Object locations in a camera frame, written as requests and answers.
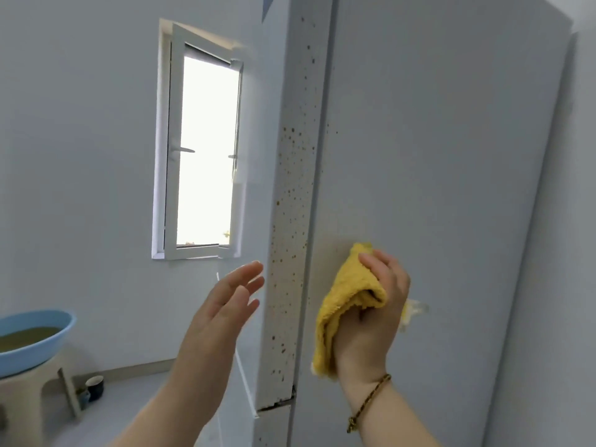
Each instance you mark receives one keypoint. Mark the person's left hand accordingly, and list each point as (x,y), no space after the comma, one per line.
(209,330)

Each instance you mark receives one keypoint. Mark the dark cup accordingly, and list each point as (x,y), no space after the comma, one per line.
(95,388)

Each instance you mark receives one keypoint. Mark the white framed window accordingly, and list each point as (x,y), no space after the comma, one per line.
(205,148)

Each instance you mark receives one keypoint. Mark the person's right hand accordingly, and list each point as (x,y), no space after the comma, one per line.
(368,335)

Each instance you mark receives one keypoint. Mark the person's right thumb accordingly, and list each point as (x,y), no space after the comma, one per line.
(374,274)

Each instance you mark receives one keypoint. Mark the person's right forearm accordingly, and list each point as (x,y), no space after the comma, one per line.
(395,418)

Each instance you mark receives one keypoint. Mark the blue plastic basin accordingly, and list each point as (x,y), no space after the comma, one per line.
(32,342)

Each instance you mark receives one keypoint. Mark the white refrigerator with rust spots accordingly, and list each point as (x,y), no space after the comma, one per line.
(442,158)

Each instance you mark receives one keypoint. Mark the person's left fingers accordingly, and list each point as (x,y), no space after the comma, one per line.
(240,286)

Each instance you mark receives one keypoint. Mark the yellow cleaning cloth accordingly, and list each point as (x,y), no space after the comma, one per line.
(342,297)

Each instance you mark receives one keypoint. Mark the person's left forearm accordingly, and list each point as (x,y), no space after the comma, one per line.
(172,414)

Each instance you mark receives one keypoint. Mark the beige plastic stool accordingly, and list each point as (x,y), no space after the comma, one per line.
(28,400)

